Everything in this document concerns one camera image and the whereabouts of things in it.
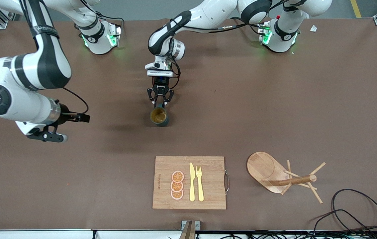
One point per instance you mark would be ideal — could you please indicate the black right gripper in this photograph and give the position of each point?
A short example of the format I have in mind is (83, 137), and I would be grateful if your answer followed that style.
(64, 114)

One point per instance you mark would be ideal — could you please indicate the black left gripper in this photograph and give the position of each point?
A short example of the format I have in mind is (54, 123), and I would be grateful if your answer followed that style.
(160, 88)

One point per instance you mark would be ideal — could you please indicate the dark green cup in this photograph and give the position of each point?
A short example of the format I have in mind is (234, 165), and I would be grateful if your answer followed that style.
(159, 117)

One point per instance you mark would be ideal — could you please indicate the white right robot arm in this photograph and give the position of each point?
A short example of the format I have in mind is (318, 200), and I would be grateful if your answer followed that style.
(42, 63)

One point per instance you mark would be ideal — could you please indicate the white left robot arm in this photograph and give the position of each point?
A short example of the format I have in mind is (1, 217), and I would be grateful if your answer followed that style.
(208, 15)

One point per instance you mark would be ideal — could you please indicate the orange slice toy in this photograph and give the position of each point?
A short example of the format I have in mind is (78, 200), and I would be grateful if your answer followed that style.
(176, 186)
(177, 195)
(177, 176)

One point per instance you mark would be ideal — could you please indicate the yellow plastic knife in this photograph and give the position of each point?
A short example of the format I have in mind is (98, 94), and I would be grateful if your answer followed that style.
(192, 182)

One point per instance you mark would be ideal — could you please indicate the yellow plastic fork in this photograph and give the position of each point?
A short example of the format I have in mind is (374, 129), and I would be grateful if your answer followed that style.
(200, 186)

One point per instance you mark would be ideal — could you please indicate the bamboo cutting board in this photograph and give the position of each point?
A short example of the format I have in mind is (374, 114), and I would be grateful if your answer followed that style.
(208, 186)

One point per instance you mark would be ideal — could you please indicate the wooden mug tree stand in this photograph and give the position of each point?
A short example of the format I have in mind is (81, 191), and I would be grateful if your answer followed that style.
(261, 166)

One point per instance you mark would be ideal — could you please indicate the white paper scrap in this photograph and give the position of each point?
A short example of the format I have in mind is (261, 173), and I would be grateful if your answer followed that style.
(313, 28)

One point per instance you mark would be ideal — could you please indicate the white table edge rail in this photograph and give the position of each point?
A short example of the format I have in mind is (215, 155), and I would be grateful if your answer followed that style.
(42, 234)

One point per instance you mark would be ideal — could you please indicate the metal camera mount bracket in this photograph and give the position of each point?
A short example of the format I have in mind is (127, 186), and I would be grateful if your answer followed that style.
(188, 229)

